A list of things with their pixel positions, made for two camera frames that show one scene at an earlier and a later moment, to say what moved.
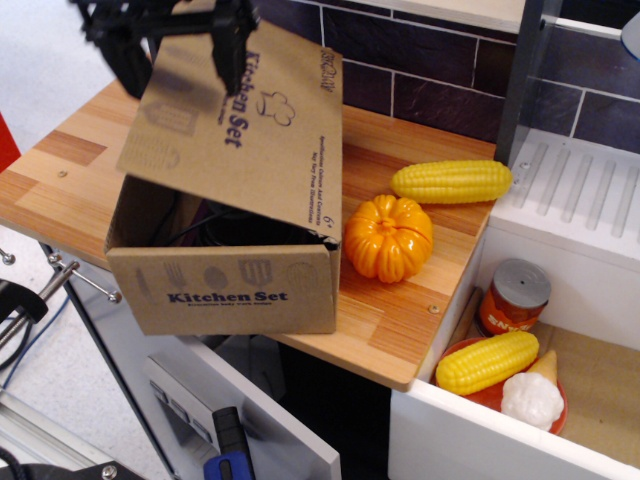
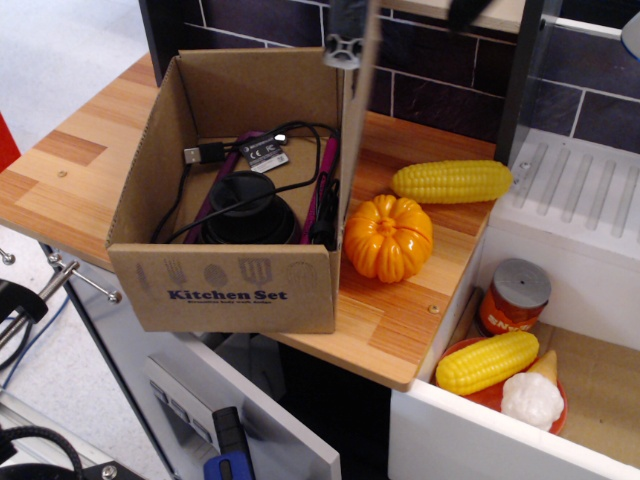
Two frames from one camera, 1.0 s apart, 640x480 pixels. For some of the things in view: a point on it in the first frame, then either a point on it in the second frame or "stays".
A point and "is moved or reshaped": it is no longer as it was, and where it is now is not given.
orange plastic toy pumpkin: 387,237 stays
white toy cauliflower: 532,399 stays
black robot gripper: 129,31 to 347,24
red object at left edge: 9,149 stays
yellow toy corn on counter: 452,181 stays
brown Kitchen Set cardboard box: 275,147 is moved or reshaped
